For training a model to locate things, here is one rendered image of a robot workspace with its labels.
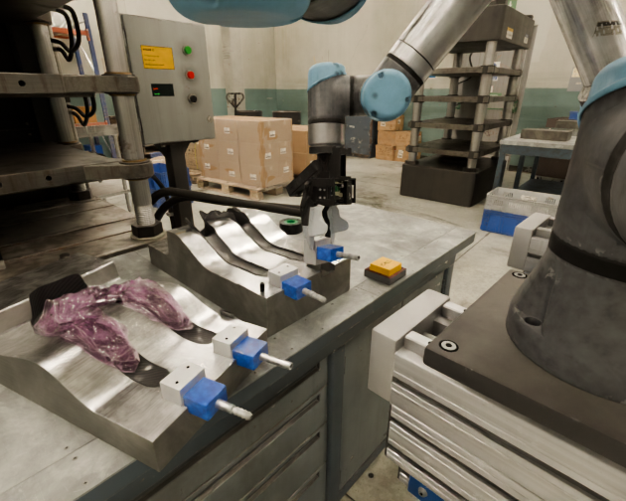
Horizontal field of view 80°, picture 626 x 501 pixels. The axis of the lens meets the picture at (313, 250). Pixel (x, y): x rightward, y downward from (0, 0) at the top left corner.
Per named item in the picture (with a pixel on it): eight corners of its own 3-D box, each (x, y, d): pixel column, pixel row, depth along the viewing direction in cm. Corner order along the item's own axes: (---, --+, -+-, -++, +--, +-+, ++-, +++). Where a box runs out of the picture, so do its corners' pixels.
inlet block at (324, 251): (365, 268, 77) (366, 243, 76) (351, 273, 73) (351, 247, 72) (319, 258, 86) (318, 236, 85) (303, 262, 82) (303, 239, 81)
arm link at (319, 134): (299, 125, 75) (326, 128, 81) (300, 148, 76) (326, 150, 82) (328, 121, 70) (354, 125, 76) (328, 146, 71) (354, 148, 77)
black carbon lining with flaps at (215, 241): (314, 264, 87) (314, 227, 84) (261, 289, 77) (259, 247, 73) (228, 230, 109) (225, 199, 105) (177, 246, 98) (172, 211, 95)
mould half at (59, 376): (268, 353, 69) (265, 301, 64) (159, 472, 47) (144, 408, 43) (89, 294, 89) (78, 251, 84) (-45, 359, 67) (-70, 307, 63)
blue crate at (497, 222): (557, 233, 356) (563, 211, 347) (548, 245, 327) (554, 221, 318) (491, 220, 392) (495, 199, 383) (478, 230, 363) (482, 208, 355)
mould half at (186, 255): (349, 290, 90) (352, 239, 85) (268, 338, 73) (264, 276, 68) (229, 239, 122) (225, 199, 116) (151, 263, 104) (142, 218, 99)
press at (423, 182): (508, 184, 539) (543, 19, 458) (470, 208, 431) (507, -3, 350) (444, 176, 595) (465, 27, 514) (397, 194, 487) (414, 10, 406)
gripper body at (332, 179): (333, 209, 72) (333, 144, 70) (301, 207, 78) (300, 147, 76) (356, 206, 78) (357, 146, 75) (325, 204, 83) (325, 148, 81)
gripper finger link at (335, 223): (347, 249, 80) (340, 208, 77) (326, 246, 84) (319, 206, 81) (355, 244, 82) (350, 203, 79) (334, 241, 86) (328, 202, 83)
